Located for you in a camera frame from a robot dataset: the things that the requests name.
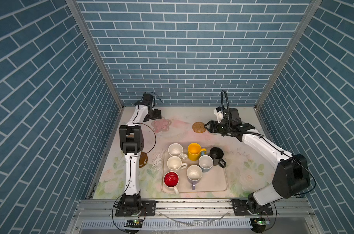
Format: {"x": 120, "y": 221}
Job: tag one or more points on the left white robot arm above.
{"x": 131, "y": 141}

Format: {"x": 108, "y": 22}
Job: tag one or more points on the white mug middle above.
{"x": 175, "y": 164}

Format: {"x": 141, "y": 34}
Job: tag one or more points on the black mug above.
{"x": 217, "y": 155}

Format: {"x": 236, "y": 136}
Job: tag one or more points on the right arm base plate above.
{"x": 243, "y": 207}

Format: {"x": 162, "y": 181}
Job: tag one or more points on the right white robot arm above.
{"x": 291, "y": 171}

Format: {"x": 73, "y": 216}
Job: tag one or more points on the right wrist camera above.
{"x": 219, "y": 114}

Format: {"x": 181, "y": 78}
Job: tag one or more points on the yellow mug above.
{"x": 195, "y": 151}

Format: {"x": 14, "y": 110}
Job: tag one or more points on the purple handle white mug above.
{"x": 194, "y": 175}

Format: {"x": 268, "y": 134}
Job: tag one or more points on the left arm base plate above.
{"x": 145, "y": 208}

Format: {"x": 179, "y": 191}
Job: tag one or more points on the light blue mug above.
{"x": 206, "y": 163}

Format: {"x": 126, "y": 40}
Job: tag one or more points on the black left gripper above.
{"x": 157, "y": 115}

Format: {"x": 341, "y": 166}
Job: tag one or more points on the dark brown glossy round coaster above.
{"x": 143, "y": 159}

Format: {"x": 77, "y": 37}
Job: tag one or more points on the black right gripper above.
{"x": 212, "y": 128}

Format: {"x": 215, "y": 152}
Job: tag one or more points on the white mug top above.
{"x": 176, "y": 150}

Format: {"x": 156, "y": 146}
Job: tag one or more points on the beige serving tray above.
{"x": 213, "y": 181}

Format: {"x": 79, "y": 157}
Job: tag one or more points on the pink flower coaster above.
{"x": 161, "y": 125}

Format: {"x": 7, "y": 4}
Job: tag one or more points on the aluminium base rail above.
{"x": 196, "y": 208}

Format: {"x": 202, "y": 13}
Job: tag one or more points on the red inside white mug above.
{"x": 171, "y": 181}

